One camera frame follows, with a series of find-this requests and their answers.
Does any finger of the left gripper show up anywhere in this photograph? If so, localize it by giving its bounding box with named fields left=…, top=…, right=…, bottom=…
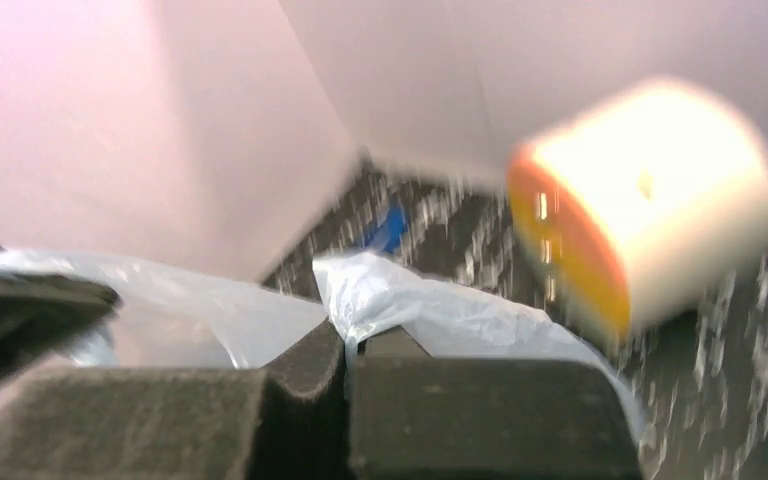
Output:
left=0, top=248, right=121, bottom=383

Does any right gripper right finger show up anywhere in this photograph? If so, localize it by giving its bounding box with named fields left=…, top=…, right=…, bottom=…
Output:
left=347, top=344, right=643, bottom=479

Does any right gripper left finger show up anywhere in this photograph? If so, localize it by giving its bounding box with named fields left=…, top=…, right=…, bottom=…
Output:
left=0, top=323, right=345, bottom=479

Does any light blue plastic bag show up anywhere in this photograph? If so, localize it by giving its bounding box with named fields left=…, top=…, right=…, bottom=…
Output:
left=0, top=249, right=646, bottom=438

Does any blue stapler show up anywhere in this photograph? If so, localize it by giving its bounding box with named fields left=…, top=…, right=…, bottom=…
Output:
left=358, top=200, right=408, bottom=254

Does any white drawer box orange front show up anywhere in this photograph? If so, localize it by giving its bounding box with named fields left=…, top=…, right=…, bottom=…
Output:
left=506, top=77, right=768, bottom=344

